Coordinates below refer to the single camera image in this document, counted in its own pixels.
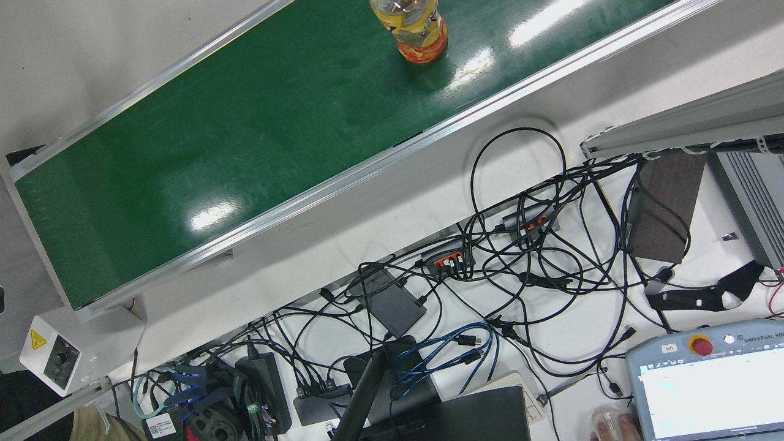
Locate aluminium rail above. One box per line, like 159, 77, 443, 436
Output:
0, 377, 114, 441

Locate grey teach pendant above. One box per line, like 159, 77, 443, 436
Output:
625, 318, 784, 441

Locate black power brick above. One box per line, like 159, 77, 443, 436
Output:
349, 266, 428, 339

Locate black cable tangle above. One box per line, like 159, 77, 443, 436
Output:
245, 127, 693, 441

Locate black power adapter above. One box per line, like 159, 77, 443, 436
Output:
236, 352, 293, 435

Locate orange juice bottle yellow cap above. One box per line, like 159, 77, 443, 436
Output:
369, 0, 449, 64

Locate aluminium profile post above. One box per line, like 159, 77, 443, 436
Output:
581, 67, 784, 160

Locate flat black bracket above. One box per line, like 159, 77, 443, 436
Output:
646, 260, 766, 314

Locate black monitor stand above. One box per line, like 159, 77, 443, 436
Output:
331, 336, 443, 441

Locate white conveyor controller box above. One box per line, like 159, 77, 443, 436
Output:
18, 306, 148, 398

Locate grey computer mouse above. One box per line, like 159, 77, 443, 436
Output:
591, 409, 641, 441

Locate usb hub orange ports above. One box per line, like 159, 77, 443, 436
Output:
502, 205, 561, 236
420, 239, 475, 277

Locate black computer monitor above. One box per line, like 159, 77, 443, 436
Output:
361, 386, 530, 441

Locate black ribbed power supply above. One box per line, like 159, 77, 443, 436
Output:
707, 150, 784, 270

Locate black multiport hub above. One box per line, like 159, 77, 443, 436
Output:
293, 380, 353, 426

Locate white label tag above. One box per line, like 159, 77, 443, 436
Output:
142, 412, 178, 439

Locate dark brown block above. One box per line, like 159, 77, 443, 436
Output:
628, 150, 706, 265

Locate green belt conveyor aluminium frame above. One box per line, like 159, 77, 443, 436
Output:
6, 0, 723, 322

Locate operator bare hand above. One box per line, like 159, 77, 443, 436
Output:
591, 413, 644, 441

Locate blue cable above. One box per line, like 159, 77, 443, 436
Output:
391, 322, 500, 400

